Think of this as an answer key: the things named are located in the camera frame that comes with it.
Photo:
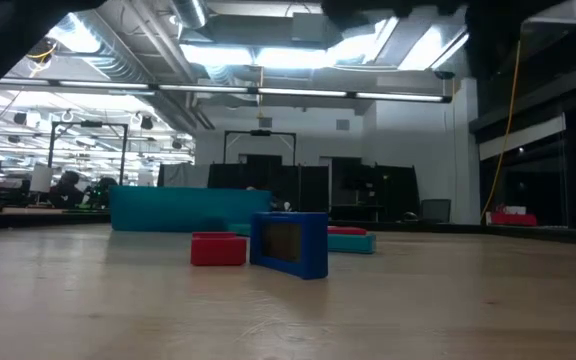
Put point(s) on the distant wooden work table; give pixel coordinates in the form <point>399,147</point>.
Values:
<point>28,214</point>

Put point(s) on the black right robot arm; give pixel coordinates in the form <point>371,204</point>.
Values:
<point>358,6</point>

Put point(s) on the person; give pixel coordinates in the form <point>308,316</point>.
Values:
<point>65,190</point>

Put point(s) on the teal plastic tray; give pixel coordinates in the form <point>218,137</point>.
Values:
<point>183,210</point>

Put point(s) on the white board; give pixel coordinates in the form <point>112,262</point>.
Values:
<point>41,178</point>

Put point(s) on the red rectangular frame block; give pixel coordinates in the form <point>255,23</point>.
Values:
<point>346,231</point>
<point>218,251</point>

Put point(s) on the black gantry frame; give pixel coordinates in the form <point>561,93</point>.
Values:
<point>88,124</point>
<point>260,133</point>

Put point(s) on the black partition panel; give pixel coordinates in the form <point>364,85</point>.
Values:
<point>268,182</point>
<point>383,190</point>

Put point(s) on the black dome ceiling camera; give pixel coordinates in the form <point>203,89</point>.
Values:
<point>444,75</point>

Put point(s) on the red box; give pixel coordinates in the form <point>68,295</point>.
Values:
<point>513,219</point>

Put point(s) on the silver spiral ventilation duct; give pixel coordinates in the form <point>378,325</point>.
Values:
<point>103,50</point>

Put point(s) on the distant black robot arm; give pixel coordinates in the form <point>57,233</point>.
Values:
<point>100,192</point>

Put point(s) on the teal rectangular frame block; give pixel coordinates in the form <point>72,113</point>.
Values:
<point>350,244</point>

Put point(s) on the long LED light bar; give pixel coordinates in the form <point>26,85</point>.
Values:
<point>218,90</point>

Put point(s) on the blue rectangular frame block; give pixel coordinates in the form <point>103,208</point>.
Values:
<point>314,250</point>

